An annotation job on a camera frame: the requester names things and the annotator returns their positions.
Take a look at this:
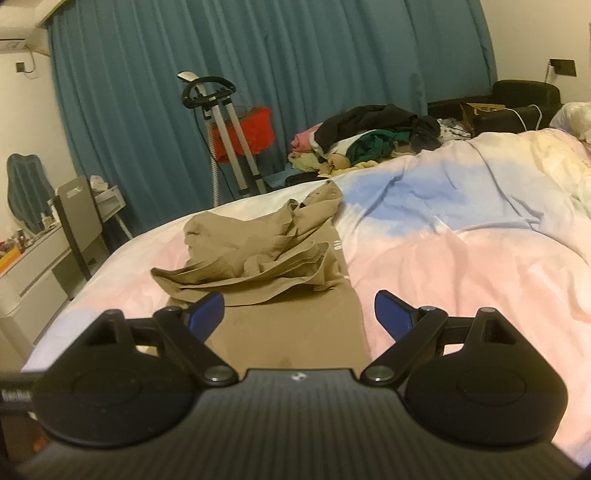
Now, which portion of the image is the tan t-shirt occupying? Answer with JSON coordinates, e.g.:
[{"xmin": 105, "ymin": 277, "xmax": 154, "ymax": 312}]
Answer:
[{"xmin": 151, "ymin": 181, "xmax": 370, "ymax": 374}]

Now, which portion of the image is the grey desk chair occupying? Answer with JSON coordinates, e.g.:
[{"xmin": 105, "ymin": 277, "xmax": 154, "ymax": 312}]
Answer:
[{"xmin": 53, "ymin": 176, "xmax": 109, "ymax": 301}]

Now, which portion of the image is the white air conditioner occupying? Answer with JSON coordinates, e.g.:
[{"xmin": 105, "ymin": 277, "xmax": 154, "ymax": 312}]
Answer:
[{"xmin": 0, "ymin": 27, "xmax": 50, "ymax": 57}]

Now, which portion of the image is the black wall socket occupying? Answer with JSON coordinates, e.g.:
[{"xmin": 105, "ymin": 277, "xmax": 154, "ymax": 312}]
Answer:
[{"xmin": 549, "ymin": 59, "xmax": 577, "ymax": 77}]

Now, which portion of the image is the pastel bed duvet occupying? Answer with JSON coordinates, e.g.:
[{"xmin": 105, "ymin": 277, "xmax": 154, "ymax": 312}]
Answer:
[{"xmin": 20, "ymin": 127, "xmax": 591, "ymax": 467}]

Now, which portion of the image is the dark sofa armchair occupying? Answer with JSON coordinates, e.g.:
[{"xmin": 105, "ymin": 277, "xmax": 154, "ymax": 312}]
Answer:
[{"xmin": 428, "ymin": 80, "xmax": 562, "ymax": 137}]

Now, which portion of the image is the pile of mixed clothes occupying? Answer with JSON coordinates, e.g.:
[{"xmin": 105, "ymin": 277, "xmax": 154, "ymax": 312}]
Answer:
[{"xmin": 286, "ymin": 104, "xmax": 472, "ymax": 186}]

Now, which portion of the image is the garment steamer stand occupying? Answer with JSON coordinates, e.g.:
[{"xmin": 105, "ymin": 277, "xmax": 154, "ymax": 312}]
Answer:
[{"xmin": 176, "ymin": 70, "xmax": 266, "ymax": 207}]

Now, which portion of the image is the red cloth on stand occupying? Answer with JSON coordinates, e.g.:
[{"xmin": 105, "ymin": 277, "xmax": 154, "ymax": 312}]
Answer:
[{"xmin": 211, "ymin": 107, "xmax": 276, "ymax": 163}]

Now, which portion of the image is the wall outlet with cable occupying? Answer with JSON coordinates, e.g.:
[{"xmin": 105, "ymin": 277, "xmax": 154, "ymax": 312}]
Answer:
[{"xmin": 15, "ymin": 50, "xmax": 38, "ymax": 80}]

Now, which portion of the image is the white pillow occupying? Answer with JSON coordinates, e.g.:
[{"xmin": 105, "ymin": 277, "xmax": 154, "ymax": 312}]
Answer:
[{"xmin": 550, "ymin": 102, "xmax": 591, "ymax": 144}]

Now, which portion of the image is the teal curtain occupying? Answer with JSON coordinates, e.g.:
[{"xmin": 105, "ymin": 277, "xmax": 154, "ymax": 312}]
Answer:
[{"xmin": 47, "ymin": 1, "xmax": 497, "ymax": 234}]

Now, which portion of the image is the white dressing desk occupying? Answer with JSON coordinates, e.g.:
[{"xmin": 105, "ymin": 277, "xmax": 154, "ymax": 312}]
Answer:
[{"xmin": 1, "ymin": 186, "xmax": 132, "ymax": 358}]

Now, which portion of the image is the cardboard box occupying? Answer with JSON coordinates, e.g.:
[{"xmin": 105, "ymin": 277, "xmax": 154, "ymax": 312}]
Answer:
[{"xmin": 460, "ymin": 101, "xmax": 506, "ymax": 136}]

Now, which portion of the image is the wavy frame mirror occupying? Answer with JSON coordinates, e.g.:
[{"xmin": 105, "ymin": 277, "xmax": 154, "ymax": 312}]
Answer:
[{"xmin": 6, "ymin": 153, "xmax": 54, "ymax": 234}]

